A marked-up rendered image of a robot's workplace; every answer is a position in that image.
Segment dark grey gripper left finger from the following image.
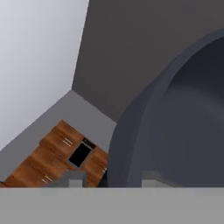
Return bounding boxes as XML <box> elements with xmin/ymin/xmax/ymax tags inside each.
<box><xmin>52</xmin><ymin>170</ymin><xmax>88</xmax><ymax>188</ymax></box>

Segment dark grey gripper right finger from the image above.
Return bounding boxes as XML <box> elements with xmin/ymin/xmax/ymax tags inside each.
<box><xmin>141</xmin><ymin>170</ymin><xmax>179</xmax><ymax>188</ymax></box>

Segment black built-in oven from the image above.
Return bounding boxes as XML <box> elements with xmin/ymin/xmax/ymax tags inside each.
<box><xmin>67</xmin><ymin>137</ymin><xmax>97</xmax><ymax>169</ymax></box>

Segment brown wooden cupboard run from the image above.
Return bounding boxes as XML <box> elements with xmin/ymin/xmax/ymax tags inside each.
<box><xmin>0</xmin><ymin>118</ymin><xmax>109</xmax><ymax>188</ymax></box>

